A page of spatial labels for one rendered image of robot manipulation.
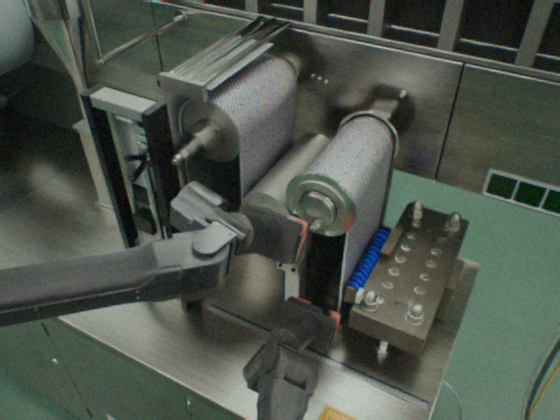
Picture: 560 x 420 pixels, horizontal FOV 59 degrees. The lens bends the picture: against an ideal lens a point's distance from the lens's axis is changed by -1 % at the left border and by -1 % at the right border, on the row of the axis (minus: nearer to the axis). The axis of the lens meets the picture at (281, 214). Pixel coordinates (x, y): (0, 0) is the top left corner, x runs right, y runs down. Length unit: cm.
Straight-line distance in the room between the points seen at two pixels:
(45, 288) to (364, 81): 83
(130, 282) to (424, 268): 76
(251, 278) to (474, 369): 130
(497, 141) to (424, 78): 21
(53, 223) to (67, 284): 100
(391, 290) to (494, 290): 156
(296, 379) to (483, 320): 180
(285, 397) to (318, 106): 75
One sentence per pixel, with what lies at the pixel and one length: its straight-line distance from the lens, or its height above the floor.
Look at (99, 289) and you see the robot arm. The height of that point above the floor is 145.
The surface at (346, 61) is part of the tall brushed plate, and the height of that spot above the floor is 139.
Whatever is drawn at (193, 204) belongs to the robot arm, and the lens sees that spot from 68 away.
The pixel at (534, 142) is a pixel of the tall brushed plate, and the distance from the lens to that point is 116.
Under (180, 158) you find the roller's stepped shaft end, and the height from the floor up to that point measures 134.
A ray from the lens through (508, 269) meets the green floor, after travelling 278.
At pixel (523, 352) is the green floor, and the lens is 247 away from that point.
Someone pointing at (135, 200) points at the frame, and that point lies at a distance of 110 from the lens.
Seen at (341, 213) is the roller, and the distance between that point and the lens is 95.
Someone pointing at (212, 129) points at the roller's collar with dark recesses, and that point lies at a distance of 99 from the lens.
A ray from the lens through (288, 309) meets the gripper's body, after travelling 94.
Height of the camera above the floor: 187
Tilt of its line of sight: 41 degrees down
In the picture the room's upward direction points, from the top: straight up
